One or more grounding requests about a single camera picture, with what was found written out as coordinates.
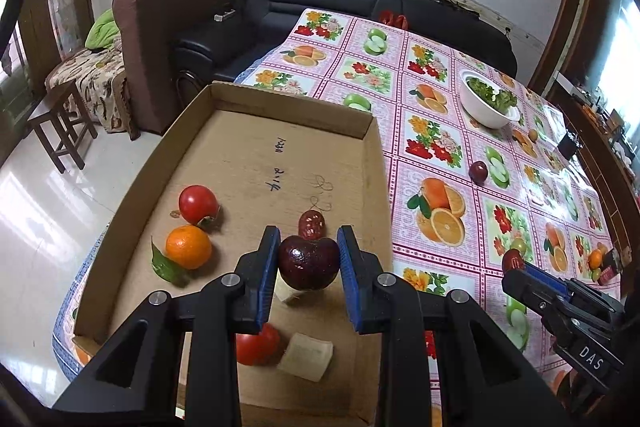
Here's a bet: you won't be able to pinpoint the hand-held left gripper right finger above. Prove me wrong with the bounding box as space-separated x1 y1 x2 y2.
336 225 571 427

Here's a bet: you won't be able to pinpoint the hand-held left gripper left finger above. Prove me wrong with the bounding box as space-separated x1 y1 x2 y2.
52 225 282 427

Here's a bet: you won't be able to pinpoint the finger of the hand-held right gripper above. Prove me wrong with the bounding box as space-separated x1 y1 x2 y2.
522 261 577 299
501 271 571 333

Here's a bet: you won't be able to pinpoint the red jujube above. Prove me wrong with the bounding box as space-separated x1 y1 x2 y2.
298 209 327 242
501 248 526 274

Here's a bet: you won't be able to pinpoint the red tomato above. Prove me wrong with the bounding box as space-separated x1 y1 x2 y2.
178 185 221 228
235 322 282 367

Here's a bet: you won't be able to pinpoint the tangerine with green leaf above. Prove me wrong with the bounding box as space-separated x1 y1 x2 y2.
151 225 213 288

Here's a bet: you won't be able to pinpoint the peeled sugarcane piece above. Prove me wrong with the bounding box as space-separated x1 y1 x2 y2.
277 332 334 383

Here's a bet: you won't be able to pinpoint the cardboard box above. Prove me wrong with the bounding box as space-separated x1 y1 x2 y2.
72 81 393 427

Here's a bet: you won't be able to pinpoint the red label electric motor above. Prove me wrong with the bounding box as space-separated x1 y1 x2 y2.
598 247 626 285

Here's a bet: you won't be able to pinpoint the small black motor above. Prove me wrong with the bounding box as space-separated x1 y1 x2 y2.
557 132 582 160

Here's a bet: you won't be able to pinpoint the white bowl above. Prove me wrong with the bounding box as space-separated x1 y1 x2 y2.
459 68 522 130

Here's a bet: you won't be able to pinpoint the leafy greens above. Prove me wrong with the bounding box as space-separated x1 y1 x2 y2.
466 77 518 110

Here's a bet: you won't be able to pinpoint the red bag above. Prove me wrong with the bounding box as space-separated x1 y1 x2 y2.
378 9 409 30

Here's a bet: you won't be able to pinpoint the floral blanket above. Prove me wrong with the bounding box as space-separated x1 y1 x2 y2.
45 47 131 138

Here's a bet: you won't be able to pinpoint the brown armchair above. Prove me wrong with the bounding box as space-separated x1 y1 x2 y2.
45 0 245 140

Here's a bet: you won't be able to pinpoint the dark wooden stool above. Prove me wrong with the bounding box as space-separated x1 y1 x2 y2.
27 79 99 174

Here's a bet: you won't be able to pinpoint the black leather sofa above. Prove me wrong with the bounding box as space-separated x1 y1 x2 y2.
173 0 518 84

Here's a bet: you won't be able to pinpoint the green cushion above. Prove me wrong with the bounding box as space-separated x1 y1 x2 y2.
85 8 121 52

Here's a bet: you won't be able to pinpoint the wooden glass panel door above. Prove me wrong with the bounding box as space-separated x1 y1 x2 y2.
20 0 93 98

